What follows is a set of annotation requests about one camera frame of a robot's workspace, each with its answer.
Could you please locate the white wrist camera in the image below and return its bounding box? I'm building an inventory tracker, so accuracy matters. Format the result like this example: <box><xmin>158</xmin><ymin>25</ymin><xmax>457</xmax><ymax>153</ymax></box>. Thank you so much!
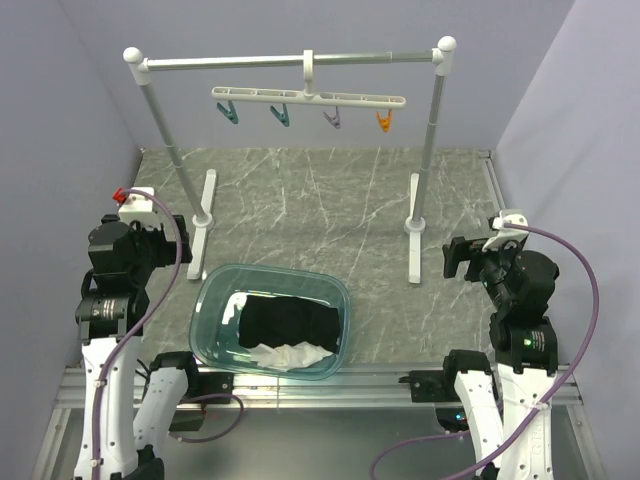
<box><xmin>113</xmin><ymin>188</ymin><xmax>161</xmax><ymax>231</ymax></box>
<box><xmin>482</xmin><ymin>209</ymin><xmax>528</xmax><ymax>252</ymax></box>

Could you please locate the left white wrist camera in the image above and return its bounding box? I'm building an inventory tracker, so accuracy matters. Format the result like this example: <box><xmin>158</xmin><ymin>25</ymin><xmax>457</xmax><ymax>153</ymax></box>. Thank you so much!
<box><xmin>113</xmin><ymin>188</ymin><xmax>161</xmax><ymax>231</ymax></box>

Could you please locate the white metal drying rack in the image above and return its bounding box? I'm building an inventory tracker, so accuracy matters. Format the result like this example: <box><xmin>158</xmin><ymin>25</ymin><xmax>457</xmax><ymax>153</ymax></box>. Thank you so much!
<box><xmin>123</xmin><ymin>36</ymin><xmax>457</xmax><ymax>284</ymax></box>

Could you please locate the aluminium mounting rail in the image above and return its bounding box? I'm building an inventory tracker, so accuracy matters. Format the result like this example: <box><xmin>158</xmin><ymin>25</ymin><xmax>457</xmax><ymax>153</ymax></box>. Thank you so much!
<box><xmin>53</xmin><ymin>363</ymin><xmax>583</xmax><ymax>409</ymax></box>

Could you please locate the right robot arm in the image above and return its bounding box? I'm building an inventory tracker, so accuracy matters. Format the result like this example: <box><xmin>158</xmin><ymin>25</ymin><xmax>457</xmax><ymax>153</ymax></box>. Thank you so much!
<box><xmin>440</xmin><ymin>237</ymin><xmax>559</xmax><ymax>479</ymax></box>

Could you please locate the orange clothespin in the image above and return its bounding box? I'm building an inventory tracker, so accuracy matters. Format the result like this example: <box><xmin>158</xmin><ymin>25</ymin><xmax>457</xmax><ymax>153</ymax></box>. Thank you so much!
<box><xmin>376</xmin><ymin>109</ymin><xmax>393</xmax><ymax>133</ymax></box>

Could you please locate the teal clothespin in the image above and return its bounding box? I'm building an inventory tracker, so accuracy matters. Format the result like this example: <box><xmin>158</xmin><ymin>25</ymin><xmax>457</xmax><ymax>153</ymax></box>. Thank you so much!
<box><xmin>270</xmin><ymin>104</ymin><xmax>290</xmax><ymax>128</ymax></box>
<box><xmin>216</xmin><ymin>101</ymin><xmax>239</xmax><ymax>125</ymax></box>

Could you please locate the translucent teal plastic basin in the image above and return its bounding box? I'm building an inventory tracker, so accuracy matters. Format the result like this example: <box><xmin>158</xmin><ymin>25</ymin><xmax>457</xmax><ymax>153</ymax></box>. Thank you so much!
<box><xmin>189</xmin><ymin>264</ymin><xmax>351</xmax><ymax>381</ymax></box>

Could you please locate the teal clothespin far left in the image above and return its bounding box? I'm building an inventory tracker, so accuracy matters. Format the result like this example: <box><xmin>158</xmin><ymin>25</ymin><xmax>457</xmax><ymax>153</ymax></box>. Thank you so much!
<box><xmin>216</xmin><ymin>101</ymin><xmax>239</xmax><ymax>125</ymax></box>

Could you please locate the black underwear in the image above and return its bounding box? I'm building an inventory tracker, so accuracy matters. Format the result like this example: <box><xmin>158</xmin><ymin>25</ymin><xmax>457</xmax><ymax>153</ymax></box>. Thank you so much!
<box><xmin>238</xmin><ymin>295</ymin><xmax>342</xmax><ymax>353</ymax></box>

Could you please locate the white cloth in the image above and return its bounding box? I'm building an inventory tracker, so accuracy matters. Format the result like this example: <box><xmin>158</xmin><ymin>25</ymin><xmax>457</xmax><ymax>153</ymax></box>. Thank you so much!
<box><xmin>249</xmin><ymin>342</ymin><xmax>332</xmax><ymax>372</ymax></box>

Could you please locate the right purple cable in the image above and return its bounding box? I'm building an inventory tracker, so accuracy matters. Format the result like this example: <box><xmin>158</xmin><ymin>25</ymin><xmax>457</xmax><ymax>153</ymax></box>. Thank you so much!
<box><xmin>369</xmin><ymin>223</ymin><xmax>600</xmax><ymax>480</ymax></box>

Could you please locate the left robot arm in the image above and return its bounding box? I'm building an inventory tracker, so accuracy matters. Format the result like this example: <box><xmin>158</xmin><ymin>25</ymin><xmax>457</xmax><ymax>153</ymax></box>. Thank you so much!
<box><xmin>73</xmin><ymin>215</ymin><xmax>202</xmax><ymax>479</ymax></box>

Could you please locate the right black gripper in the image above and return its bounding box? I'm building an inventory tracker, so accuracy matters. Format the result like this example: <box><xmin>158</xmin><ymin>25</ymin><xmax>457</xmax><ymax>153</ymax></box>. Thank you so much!
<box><xmin>441</xmin><ymin>233</ymin><xmax>524</xmax><ymax>308</ymax></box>

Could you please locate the white plastic clip hanger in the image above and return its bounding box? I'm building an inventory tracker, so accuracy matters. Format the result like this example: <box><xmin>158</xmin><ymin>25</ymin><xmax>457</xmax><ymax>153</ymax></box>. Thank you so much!
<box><xmin>211</xmin><ymin>50</ymin><xmax>406</xmax><ymax>110</ymax></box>

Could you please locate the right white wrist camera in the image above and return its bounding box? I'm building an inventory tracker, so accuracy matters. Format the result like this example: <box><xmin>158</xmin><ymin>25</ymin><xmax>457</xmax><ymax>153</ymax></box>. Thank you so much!
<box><xmin>482</xmin><ymin>209</ymin><xmax>528</xmax><ymax>252</ymax></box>

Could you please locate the purple clothespin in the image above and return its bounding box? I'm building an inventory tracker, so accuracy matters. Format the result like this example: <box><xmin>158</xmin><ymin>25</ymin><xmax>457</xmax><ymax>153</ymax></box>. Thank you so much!
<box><xmin>323</xmin><ymin>106</ymin><xmax>342</xmax><ymax>130</ymax></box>

